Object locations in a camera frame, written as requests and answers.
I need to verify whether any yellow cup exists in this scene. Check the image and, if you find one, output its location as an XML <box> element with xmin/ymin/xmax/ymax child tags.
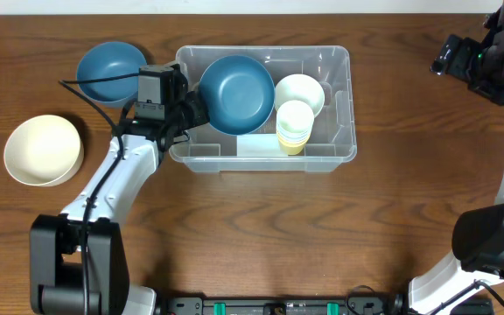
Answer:
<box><xmin>280</xmin><ymin>145</ymin><xmax>305</xmax><ymax>156</ymax></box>
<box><xmin>278</xmin><ymin>138</ymin><xmax>308</xmax><ymax>150</ymax></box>

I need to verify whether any clear plastic storage container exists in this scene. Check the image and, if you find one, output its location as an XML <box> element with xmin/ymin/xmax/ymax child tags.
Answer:
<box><xmin>170</xmin><ymin>45</ymin><xmax>357</xmax><ymax>173</ymax></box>

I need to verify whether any pink cup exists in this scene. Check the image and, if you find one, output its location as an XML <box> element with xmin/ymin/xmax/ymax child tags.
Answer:
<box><xmin>277</xmin><ymin>134</ymin><xmax>310</xmax><ymax>144</ymax></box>

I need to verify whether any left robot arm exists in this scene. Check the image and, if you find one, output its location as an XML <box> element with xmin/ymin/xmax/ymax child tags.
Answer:
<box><xmin>29</xmin><ymin>62</ymin><xmax>209</xmax><ymax>314</ymax></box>

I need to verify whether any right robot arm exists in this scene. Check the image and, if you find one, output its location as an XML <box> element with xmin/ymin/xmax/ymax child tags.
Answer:
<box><xmin>403</xmin><ymin>4</ymin><xmax>504</xmax><ymax>314</ymax></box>

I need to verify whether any cream large bowl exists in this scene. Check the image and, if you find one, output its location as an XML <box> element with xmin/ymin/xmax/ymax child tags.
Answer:
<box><xmin>3</xmin><ymin>115</ymin><xmax>84</xmax><ymax>186</ymax></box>

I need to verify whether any white small bowl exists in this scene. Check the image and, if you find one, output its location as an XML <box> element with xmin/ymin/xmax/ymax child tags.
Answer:
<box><xmin>274</xmin><ymin>73</ymin><xmax>326</xmax><ymax>117</ymax></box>

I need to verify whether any cream cup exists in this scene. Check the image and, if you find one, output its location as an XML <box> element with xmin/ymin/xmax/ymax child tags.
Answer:
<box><xmin>276</xmin><ymin>101</ymin><xmax>314</xmax><ymax>133</ymax></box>

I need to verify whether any light blue cup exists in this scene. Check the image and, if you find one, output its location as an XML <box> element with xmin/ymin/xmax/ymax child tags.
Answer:
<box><xmin>276</xmin><ymin>129</ymin><xmax>311</xmax><ymax>137</ymax></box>

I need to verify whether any yellow cup front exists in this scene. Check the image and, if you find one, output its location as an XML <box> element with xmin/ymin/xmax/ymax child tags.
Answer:
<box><xmin>280</xmin><ymin>145</ymin><xmax>305</xmax><ymax>156</ymax></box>

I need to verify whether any dark blue bowl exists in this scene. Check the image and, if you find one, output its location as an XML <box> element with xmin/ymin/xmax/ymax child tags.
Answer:
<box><xmin>76</xmin><ymin>42</ymin><xmax>147</xmax><ymax>108</ymax></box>
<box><xmin>199</xmin><ymin>55</ymin><xmax>275</xmax><ymax>136</ymax></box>

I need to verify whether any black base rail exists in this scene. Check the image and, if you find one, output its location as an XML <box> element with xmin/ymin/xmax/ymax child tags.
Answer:
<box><xmin>155</xmin><ymin>294</ymin><xmax>406</xmax><ymax>315</ymax></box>

